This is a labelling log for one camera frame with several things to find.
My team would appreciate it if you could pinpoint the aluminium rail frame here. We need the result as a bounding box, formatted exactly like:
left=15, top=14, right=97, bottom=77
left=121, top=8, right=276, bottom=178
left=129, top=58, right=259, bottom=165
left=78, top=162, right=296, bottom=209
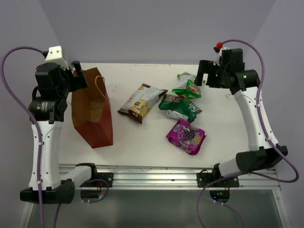
left=58, top=163, right=282, bottom=190

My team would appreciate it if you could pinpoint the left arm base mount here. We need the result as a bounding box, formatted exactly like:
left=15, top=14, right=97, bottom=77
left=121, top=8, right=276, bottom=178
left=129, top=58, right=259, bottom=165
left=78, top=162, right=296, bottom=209
left=90, top=172, right=114, bottom=190

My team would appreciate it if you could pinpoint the dark green snack bag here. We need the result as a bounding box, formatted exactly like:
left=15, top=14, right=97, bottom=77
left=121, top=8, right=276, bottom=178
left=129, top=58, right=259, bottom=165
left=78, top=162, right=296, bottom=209
left=158, top=94, right=202, bottom=123

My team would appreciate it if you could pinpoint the brown yellow chips bag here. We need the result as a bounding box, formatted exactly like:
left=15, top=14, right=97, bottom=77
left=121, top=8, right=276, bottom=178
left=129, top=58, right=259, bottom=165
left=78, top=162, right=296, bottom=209
left=117, top=84, right=168, bottom=124

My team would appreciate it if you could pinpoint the purple candy bag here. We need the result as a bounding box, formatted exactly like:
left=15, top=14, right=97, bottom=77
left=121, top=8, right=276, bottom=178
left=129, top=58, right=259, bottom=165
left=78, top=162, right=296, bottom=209
left=166, top=119, right=206, bottom=156

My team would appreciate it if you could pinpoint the green white chips bag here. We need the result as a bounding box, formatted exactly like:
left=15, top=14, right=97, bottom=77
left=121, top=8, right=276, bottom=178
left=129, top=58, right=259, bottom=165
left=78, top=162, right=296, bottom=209
left=172, top=72, right=201, bottom=99

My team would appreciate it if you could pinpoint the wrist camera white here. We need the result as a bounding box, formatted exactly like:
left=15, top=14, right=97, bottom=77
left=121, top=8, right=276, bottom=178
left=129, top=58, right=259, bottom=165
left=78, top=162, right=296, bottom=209
left=45, top=46, right=69, bottom=69
left=213, top=42, right=229, bottom=66

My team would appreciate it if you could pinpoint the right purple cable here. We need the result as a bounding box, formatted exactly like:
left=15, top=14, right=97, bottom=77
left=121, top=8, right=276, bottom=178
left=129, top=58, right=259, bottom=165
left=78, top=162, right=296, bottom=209
left=198, top=39, right=300, bottom=228

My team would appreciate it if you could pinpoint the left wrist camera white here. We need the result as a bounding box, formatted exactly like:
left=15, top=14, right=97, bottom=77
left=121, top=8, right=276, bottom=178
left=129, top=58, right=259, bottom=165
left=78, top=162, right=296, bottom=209
left=45, top=46, right=69, bottom=69

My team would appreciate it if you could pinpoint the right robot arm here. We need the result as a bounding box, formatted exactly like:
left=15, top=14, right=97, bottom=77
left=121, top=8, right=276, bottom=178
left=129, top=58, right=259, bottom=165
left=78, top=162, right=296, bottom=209
left=195, top=48, right=288, bottom=187

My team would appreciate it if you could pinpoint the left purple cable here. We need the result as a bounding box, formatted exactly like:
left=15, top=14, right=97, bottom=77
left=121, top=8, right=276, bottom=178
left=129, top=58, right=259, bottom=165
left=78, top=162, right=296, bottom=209
left=0, top=46, right=63, bottom=228

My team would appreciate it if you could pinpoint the purple cable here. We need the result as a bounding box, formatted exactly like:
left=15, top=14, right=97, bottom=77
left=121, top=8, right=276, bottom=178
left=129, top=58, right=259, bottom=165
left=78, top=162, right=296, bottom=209
left=0, top=46, right=63, bottom=228
left=198, top=39, right=300, bottom=228

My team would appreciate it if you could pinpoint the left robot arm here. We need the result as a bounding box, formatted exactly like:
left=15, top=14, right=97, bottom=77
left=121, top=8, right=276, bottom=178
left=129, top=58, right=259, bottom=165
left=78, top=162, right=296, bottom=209
left=20, top=61, right=99, bottom=204

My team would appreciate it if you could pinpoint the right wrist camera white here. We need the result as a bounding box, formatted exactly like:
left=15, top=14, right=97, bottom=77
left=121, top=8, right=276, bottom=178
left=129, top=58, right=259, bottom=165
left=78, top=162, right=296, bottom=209
left=213, top=42, right=229, bottom=66

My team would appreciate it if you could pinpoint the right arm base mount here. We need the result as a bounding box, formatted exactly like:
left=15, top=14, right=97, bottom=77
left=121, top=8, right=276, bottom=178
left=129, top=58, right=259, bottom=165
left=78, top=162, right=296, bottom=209
left=196, top=170, right=240, bottom=188

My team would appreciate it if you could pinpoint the red brown paper bag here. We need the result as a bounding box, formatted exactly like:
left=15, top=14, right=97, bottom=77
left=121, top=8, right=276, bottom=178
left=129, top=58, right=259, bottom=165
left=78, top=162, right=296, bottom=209
left=71, top=67, right=114, bottom=149

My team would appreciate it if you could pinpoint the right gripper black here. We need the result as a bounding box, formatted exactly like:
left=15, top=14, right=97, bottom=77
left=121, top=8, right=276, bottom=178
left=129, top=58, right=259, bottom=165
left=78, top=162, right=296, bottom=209
left=194, top=59, right=229, bottom=89

